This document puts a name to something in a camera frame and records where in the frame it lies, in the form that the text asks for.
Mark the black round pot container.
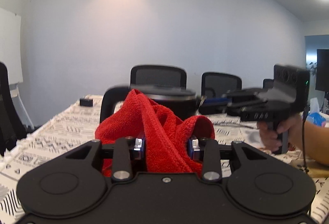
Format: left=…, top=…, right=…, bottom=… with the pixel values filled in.
left=99, top=85, right=205, bottom=122

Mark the patterned white tablecloth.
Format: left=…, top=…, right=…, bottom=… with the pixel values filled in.
left=1, top=95, right=328, bottom=223

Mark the black cable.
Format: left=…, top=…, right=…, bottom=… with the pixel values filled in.
left=300, top=105, right=312, bottom=173

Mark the small black box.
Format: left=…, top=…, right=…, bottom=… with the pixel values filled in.
left=79, top=98, right=94, bottom=107

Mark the black mesh chair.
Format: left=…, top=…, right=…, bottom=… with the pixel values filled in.
left=263, top=79, right=274, bottom=89
left=0, top=63, right=27, bottom=157
left=130, top=65, right=187, bottom=89
left=201, top=72, right=242, bottom=98

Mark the person right forearm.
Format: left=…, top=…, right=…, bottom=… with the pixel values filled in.
left=303, top=121, right=329, bottom=166

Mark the black mesh chair middle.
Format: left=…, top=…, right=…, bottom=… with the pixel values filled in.
left=130, top=65, right=187, bottom=89

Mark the black mesh chair far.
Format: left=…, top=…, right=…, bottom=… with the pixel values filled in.
left=263, top=79, right=274, bottom=89

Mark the black camera box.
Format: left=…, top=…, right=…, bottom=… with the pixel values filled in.
left=258, top=64, right=310, bottom=113

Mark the red towel cloth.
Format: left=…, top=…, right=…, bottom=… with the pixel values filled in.
left=95, top=89, right=215, bottom=175

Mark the black mesh chair left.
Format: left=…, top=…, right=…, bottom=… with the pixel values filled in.
left=0, top=63, right=27, bottom=157

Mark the black monitor screen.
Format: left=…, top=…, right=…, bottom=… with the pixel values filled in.
left=316, top=49, right=329, bottom=92

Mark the blue tissue box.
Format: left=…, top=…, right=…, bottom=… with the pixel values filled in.
left=306, top=97, right=328, bottom=127

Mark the person right hand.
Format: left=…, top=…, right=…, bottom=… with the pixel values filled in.
left=257, top=114, right=302, bottom=152

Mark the white whiteboard on stand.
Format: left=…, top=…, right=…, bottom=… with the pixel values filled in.
left=0, top=8, right=35, bottom=130

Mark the black mesh chair right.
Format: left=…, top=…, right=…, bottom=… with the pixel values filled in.
left=201, top=72, right=242, bottom=98

